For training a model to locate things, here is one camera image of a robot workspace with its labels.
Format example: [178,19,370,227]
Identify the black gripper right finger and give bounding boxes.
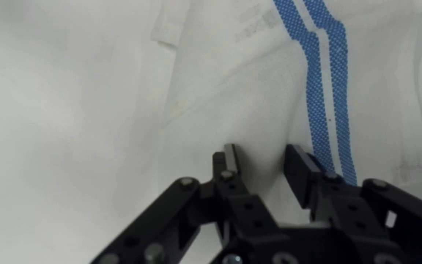
[285,144,422,264]

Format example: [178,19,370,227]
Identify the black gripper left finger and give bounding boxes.
[91,144,282,264]

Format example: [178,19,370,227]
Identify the white cloth with blue stripes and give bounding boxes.
[0,0,422,264]

